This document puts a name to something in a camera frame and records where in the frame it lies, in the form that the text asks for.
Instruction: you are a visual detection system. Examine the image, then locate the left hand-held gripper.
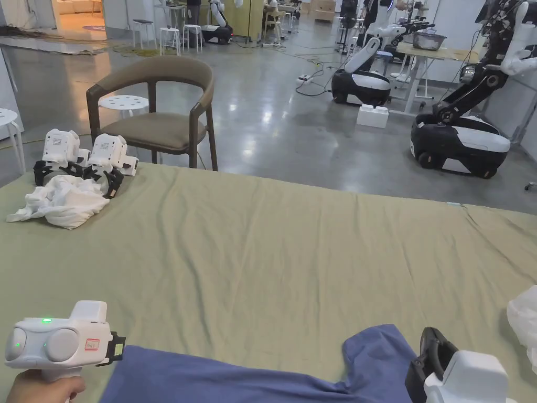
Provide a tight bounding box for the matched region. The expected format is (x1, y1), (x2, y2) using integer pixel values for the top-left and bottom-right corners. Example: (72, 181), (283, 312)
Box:
(5, 300), (126, 384)

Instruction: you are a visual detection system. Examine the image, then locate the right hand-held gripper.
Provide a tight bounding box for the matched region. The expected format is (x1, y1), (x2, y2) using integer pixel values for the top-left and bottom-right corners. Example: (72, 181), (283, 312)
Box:
(404, 327), (511, 403)

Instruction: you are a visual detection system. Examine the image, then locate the person's left hand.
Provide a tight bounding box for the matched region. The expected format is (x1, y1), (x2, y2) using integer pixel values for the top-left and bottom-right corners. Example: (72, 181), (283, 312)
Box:
(7, 371), (87, 403)

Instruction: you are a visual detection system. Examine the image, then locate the white plastic bag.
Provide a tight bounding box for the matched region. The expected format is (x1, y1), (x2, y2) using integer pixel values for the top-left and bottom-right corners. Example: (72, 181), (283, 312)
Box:
(506, 285), (537, 371)

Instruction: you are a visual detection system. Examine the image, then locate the crumpled white cloth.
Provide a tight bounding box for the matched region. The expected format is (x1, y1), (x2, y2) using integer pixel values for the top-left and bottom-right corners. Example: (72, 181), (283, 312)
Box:
(6, 175), (111, 230)

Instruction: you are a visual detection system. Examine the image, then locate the dark blue shirt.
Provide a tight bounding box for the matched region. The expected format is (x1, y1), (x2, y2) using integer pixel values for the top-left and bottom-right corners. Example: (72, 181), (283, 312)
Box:
(99, 323), (425, 403)

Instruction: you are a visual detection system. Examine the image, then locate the bed with pale green sheet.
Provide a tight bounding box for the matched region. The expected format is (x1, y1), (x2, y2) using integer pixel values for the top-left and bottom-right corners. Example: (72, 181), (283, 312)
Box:
(0, 161), (537, 403)

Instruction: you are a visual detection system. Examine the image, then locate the spare hand-held gripper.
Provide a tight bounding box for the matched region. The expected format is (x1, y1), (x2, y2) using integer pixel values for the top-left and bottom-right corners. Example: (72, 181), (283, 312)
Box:
(33, 128), (91, 186)
(83, 133), (139, 199)

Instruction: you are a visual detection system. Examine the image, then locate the black-armed wheeled robot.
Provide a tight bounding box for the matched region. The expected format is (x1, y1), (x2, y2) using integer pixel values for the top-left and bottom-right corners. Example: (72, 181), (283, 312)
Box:
(410, 0), (537, 180)

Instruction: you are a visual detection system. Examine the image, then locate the brown wooden armchair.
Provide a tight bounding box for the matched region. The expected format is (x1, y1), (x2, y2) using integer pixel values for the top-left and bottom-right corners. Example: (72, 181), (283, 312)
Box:
(86, 55), (219, 172)

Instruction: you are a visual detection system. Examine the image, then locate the white foam block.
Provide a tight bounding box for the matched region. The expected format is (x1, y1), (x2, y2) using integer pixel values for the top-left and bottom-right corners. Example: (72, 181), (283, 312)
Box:
(356, 104), (390, 129)

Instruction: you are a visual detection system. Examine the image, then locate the white round stool with holes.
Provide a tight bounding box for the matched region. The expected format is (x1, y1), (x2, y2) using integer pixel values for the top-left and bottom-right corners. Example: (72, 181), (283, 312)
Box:
(97, 94), (152, 119)

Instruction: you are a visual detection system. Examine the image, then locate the white and black wheeled robot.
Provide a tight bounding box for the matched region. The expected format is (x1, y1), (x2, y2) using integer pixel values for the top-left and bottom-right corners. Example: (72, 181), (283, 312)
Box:
(331, 36), (393, 107)

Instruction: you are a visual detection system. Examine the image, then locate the wooden table with metal bowl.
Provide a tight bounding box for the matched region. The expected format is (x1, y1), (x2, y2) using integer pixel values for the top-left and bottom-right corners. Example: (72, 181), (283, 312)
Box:
(393, 30), (489, 115)

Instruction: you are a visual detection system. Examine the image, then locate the white robot on black base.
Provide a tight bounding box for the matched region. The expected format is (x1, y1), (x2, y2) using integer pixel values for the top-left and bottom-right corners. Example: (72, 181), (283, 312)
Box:
(201, 0), (234, 45)

